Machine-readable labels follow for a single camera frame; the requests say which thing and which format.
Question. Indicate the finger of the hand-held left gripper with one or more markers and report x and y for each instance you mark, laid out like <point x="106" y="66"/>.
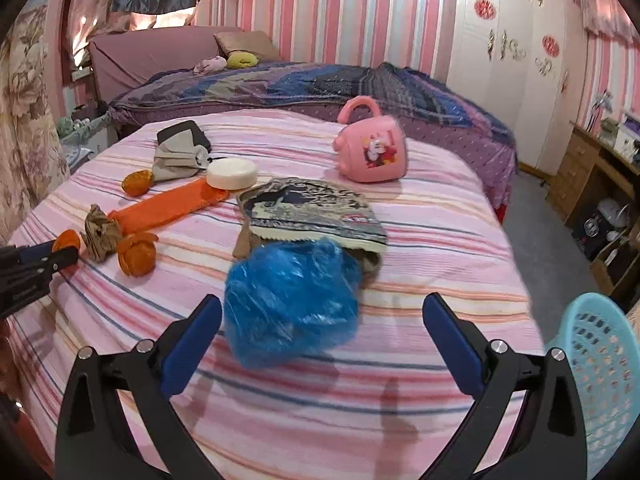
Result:
<point x="60" y="260"/>
<point x="40" y="247"/>

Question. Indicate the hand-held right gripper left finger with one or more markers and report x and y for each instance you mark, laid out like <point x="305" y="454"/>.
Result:
<point x="192" y="345"/>

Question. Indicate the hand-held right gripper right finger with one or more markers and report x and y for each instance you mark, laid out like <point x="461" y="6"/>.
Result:
<point x="452" y="345"/>

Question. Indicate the orange peel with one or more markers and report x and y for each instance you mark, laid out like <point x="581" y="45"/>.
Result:
<point x="67" y="240"/>
<point x="136" y="256"/>

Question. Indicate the brown paper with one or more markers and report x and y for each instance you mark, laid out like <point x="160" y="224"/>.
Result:
<point x="100" y="234"/>

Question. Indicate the blue plastic bag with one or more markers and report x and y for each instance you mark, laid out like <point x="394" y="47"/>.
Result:
<point x="290" y="305"/>

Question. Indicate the small orange fruit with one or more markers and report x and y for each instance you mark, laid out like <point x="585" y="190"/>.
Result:
<point x="137" y="183"/>

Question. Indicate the orange cloth strip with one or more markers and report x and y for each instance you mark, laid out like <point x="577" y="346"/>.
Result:
<point x="165" y="207"/>

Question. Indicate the light blue plastic basket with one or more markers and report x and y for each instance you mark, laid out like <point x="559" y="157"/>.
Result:
<point x="600" y="360"/>

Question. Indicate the white round soap bar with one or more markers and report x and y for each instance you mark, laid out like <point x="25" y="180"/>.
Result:
<point x="231" y="173"/>

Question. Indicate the person's left forearm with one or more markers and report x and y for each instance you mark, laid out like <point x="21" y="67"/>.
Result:
<point x="7" y="360"/>

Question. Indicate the beige peony print curtain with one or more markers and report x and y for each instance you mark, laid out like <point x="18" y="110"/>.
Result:
<point x="25" y="110"/>

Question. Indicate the grey face mask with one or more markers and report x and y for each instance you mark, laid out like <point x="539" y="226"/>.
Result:
<point x="172" y="165"/>

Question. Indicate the black box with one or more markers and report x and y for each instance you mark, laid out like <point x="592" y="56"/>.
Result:
<point x="591" y="232"/>

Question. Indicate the bed with plaid blanket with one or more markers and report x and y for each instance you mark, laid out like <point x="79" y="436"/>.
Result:
<point x="450" y="140"/>

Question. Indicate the pink cartoon mug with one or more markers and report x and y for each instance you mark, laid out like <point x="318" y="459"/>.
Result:
<point x="372" y="155"/>

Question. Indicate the white appliance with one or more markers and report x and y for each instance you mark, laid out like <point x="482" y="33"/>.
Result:
<point x="614" y="212"/>

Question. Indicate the wooden desk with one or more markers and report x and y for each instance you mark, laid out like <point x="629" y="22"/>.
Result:
<point x="575" y="170"/>

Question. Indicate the mauve headboard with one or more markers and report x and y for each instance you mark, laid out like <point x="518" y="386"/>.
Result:
<point x="140" y="55"/>

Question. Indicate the pink floral window curtain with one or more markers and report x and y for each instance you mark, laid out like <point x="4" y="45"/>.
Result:
<point x="92" y="10"/>

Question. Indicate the pink cloth toy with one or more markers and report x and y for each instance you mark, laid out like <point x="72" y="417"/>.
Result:
<point x="210" y="65"/>

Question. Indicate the white wardrobe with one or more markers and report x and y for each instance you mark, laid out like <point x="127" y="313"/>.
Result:
<point x="510" y="85"/>

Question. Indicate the yellow plush toy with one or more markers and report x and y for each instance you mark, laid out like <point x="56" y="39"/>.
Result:
<point x="242" y="60"/>

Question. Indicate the white box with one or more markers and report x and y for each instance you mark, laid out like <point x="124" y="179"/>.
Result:
<point x="629" y="137"/>

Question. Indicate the blue purple patchwork quilt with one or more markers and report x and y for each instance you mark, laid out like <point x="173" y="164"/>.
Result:
<point x="300" y="85"/>

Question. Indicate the desk lamp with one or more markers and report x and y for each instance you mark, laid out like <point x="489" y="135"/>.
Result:
<point x="601" y="105"/>

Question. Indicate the tan pillow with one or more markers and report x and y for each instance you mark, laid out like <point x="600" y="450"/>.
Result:
<point x="245" y="42"/>

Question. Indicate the red paper cutout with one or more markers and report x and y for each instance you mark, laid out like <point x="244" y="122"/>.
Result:
<point x="484" y="8"/>
<point x="550" y="44"/>

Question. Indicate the pink valance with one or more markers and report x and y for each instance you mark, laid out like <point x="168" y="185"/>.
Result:
<point x="607" y="10"/>

